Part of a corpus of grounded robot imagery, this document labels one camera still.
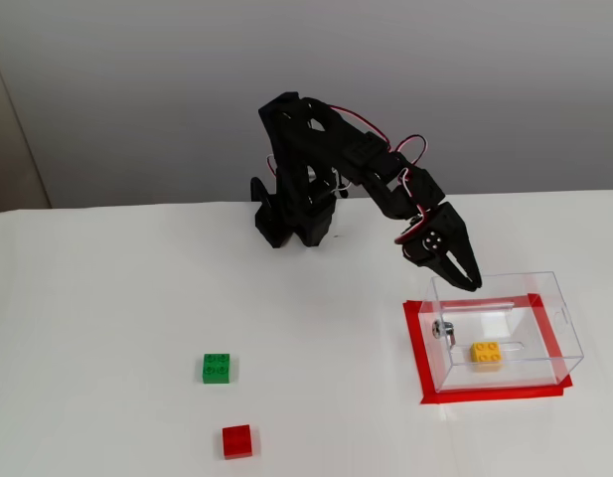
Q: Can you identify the yellow lego brick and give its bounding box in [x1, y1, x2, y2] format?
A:
[470, 341, 504, 374]

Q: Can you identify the red white wrist cable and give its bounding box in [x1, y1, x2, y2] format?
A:
[329, 103, 430, 247]

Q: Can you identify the transparent plastic box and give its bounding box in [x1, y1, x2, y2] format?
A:
[418, 270, 585, 394]

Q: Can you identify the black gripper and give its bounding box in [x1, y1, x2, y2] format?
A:
[401, 202, 484, 294]

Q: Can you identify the red lego brick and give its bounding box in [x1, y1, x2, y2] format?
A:
[221, 423, 253, 460]

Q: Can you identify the green lego brick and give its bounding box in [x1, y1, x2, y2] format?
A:
[202, 352, 232, 386]

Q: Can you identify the silver cam lock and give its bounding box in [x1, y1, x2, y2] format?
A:
[431, 320, 459, 348]

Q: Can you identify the red tape frame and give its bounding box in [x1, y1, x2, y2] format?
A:
[402, 292, 573, 406]

